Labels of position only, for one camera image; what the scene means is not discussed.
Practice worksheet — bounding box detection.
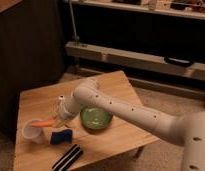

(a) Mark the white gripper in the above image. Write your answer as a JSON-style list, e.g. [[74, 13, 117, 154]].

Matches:
[[53, 104, 71, 128]]

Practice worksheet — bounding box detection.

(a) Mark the orange pepper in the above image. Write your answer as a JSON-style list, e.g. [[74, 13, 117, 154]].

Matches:
[[28, 119, 55, 127]]

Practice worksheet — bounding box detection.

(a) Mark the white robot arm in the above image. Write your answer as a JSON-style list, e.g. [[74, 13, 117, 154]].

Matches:
[[53, 78, 205, 171]]

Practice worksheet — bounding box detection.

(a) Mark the green ceramic bowl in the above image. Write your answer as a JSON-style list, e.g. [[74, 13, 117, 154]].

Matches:
[[80, 107, 113, 130]]

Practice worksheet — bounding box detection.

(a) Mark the white ceramic cup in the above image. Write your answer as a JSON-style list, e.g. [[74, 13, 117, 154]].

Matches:
[[21, 118, 45, 144]]

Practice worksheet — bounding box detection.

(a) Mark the blue sponge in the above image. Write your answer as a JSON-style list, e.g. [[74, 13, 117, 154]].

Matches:
[[50, 129, 73, 145]]

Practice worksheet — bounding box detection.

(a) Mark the small white patterned bottle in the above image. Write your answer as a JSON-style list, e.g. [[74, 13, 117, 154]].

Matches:
[[58, 95, 66, 103]]

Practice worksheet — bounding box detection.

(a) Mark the black white striped cloth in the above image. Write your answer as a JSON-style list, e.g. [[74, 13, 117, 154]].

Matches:
[[52, 144, 83, 171]]

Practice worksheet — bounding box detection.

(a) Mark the wooden table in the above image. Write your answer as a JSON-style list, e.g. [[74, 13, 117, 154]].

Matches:
[[13, 71, 157, 171]]

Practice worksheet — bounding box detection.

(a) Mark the long metal case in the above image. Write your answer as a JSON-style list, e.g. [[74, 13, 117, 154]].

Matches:
[[65, 42, 205, 81]]

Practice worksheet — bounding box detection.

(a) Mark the metal pole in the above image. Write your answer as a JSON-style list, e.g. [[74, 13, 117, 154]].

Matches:
[[69, 0, 80, 46]]

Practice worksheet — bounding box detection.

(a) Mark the cluttered upper shelf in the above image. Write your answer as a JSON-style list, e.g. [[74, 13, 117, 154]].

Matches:
[[64, 0, 205, 20]]

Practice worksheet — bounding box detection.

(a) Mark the black case handle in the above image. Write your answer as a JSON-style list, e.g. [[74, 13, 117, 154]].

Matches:
[[164, 57, 195, 67]]

